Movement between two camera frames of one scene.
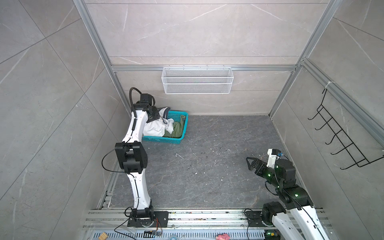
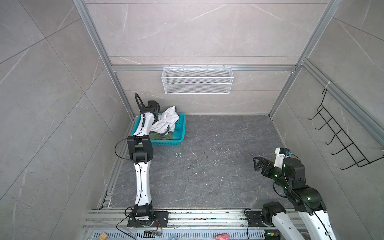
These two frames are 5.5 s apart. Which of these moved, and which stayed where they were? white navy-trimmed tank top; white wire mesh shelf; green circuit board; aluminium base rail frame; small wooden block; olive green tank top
Moved: white navy-trimmed tank top; olive green tank top
Stayed: green circuit board; white wire mesh shelf; small wooden block; aluminium base rail frame
